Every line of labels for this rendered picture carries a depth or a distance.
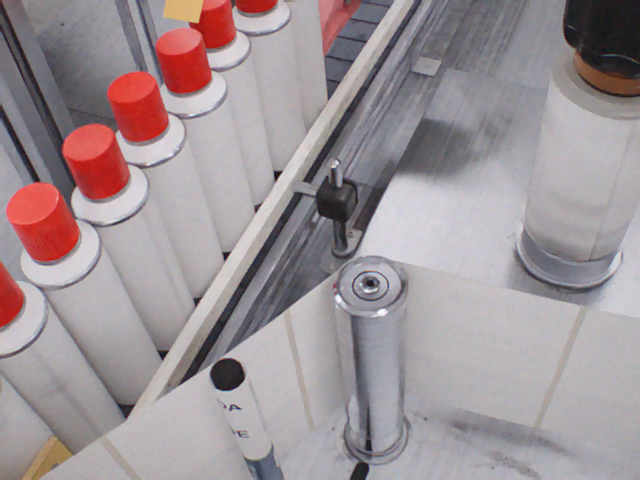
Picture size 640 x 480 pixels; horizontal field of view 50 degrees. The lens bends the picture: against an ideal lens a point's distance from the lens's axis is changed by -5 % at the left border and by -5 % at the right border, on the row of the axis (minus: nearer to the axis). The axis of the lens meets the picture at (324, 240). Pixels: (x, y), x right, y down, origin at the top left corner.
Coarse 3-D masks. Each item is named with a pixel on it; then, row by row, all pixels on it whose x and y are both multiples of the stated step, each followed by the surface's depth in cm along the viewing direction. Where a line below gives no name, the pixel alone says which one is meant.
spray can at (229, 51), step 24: (216, 0) 50; (192, 24) 50; (216, 24) 50; (216, 48) 52; (240, 48) 52; (240, 72) 53; (240, 96) 55; (240, 120) 56; (264, 120) 60; (240, 144) 58; (264, 144) 60; (264, 168) 62; (264, 192) 63
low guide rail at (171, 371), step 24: (408, 0) 79; (384, 24) 75; (384, 48) 75; (360, 72) 70; (336, 96) 68; (336, 120) 68; (312, 144) 64; (288, 168) 62; (288, 192) 62; (264, 216) 59; (240, 240) 58; (264, 240) 60; (240, 264) 56; (216, 288) 55; (216, 312) 55; (192, 336) 52; (168, 360) 51; (192, 360) 53; (168, 384) 50; (144, 408) 49
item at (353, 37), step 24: (384, 0) 84; (360, 24) 81; (336, 48) 79; (360, 48) 78; (336, 72) 76; (360, 96) 73; (312, 168) 67; (288, 216) 64; (240, 288) 59; (216, 336) 56
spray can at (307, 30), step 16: (288, 0) 57; (304, 0) 58; (304, 16) 59; (304, 32) 60; (320, 32) 62; (304, 48) 62; (320, 48) 63; (304, 64) 63; (320, 64) 64; (304, 80) 64; (320, 80) 66; (304, 96) 66; (320, 96) 67; (304, 112) 67; (320, 112) 68
